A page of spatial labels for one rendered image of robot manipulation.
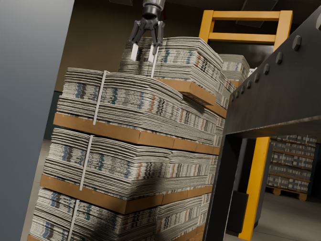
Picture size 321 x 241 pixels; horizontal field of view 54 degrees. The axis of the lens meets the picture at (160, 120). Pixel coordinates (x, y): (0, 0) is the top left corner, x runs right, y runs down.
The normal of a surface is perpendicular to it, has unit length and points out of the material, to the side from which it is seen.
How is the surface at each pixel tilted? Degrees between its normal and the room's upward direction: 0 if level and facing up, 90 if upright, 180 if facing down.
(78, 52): 90
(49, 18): 90
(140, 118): 90
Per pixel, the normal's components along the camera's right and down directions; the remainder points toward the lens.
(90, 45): -0.07, -0.07
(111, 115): -0.42, -0.13
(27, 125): 0.53, 0.06
